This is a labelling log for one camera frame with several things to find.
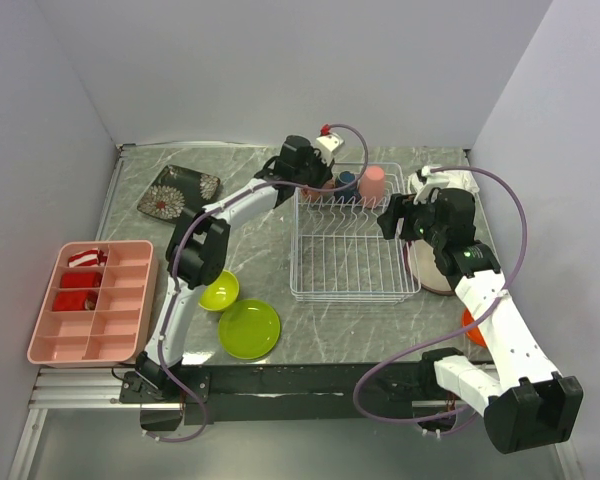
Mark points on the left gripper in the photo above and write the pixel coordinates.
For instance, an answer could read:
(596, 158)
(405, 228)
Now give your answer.
(325, 171)

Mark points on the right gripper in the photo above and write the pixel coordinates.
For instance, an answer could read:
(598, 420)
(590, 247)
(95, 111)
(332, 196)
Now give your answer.
(398, 205)

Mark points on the pink ceramic mug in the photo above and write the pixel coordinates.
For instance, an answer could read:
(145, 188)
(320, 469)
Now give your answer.
(314, 195)

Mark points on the pink plastic cup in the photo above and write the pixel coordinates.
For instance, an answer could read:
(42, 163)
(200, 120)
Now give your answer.
(371, 186)

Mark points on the dark blue ceramic mug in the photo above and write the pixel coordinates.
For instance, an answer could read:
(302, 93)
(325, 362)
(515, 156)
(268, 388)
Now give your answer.
(346, 187)

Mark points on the green bowl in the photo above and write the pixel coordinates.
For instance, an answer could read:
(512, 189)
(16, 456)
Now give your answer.
(220, 294)

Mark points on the green plate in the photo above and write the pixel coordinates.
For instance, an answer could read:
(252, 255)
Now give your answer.
(249, 329)

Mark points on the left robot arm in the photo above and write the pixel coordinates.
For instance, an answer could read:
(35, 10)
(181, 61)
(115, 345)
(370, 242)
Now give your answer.
(196, 254)

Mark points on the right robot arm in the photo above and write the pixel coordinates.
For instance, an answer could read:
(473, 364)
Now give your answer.
(528, 403)

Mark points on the brown rimmed round plate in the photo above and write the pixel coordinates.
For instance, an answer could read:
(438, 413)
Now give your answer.
(421, 262)

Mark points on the black floral square plate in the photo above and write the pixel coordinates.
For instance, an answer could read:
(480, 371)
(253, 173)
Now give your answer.
(175, 189)

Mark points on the black base bar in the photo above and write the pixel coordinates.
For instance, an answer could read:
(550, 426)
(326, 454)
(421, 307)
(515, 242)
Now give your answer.
(251, 392)

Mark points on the red white striped cloth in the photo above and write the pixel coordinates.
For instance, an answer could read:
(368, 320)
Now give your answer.
(88, 258)

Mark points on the pink compartment tray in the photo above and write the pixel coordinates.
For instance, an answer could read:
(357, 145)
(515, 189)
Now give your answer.
(116, 331)

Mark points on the red cloth roll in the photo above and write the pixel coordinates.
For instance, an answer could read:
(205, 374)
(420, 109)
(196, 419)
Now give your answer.
(76, 280)
(83, 300)

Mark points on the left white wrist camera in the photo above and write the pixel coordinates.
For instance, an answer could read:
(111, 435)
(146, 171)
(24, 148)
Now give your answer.
(329, 144)

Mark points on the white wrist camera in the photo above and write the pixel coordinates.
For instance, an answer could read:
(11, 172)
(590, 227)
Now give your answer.
(329, 144)
(424, 181)

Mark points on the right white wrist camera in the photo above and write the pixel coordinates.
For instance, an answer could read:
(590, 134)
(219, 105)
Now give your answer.
(424, 181)

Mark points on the white wire dish rack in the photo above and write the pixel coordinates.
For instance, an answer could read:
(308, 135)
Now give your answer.
(338, 253)

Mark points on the aluminium frame rail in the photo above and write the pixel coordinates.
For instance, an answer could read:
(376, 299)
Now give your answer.
(77, 415)

